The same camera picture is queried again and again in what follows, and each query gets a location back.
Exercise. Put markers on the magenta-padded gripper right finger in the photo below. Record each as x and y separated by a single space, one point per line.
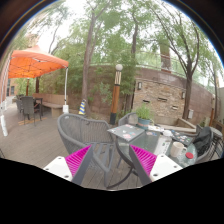
165 165

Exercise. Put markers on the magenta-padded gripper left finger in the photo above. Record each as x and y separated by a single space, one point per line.
55 165

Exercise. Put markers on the clear bottle with white cap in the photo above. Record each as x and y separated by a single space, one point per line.
163 143

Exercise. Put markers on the flat round red coaster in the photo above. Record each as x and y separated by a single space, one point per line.
189 155

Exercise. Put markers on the dark laptop with stickers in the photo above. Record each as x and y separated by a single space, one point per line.
182 137

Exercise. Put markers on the black jacket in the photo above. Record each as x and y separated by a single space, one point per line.
202 140

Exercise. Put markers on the grey laptop with stickers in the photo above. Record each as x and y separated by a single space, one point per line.
126 132

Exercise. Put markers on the green plant in blue pot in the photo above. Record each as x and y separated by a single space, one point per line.
144 115

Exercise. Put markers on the blue and yellow striped cone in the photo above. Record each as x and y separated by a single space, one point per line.
82 108

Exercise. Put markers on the group of dark patio chairs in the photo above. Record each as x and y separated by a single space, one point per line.
28 105

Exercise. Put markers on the orange canopy tent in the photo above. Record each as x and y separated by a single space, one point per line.
33 63

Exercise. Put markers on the wall lantern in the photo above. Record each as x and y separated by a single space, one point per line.
183 95
139 85

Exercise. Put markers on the lamp post with round globe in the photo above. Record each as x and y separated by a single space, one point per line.
115 96

